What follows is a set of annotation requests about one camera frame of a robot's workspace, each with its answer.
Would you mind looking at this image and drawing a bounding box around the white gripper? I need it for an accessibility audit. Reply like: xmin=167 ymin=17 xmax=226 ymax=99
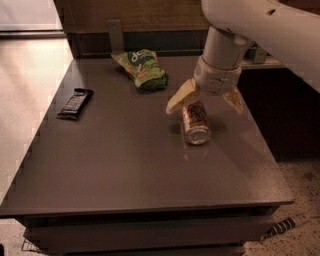
xmin=166 ymin=56 xmax=244 ymax=115

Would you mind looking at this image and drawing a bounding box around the orange soda can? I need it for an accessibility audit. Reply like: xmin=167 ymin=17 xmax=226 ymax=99
xmin=182 ymin=101 xmax=211 ymax=145

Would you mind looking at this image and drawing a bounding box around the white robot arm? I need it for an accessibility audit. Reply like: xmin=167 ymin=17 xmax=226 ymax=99
xmin=166 ymin=0 xmax=320 ymax=114

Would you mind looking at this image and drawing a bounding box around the green chip bag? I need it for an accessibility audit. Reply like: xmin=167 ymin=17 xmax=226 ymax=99
xmin=111 ymin=49 xmax=169 ymax=91

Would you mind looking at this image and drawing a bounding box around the dark chocolate bar wrapper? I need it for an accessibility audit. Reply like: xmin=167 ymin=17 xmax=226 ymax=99
xmin=57 ymin=88 xmax=94 ymax=120

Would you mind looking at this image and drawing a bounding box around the dark cabinet drawer base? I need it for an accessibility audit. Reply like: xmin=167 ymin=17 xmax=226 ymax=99
xmin=19 ymin=207 xmax=273 ymax=254

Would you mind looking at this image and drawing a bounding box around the striped object on floor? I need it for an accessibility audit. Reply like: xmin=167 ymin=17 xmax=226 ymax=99
xmin=261 ymin=214 xmax=310 ymax=240

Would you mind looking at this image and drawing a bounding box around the right metal bracket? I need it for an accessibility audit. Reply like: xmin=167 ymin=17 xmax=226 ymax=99
xmin=246 ymin=45 xmax=268 ymax=64

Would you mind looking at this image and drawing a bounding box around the metal bracket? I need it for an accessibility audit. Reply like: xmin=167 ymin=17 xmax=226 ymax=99
xmin=246 ymin=45 xmax=268 ymax=64
xmin=107 ymin=19 xmax=125 ymax=54

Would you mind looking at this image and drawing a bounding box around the wooden wall shelf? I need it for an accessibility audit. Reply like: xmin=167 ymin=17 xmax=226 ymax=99
xmin=241 ymin=56 xmax=284 ymax=70

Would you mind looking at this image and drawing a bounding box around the left metal bracket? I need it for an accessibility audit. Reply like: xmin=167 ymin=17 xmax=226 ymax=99
xmin=107 ymin=19 xmax=125 ymax=54

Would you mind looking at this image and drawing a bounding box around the wire rack corner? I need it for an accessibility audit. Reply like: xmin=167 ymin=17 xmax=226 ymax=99
xmin=21 ymin=229 xmax=42 ymax=253

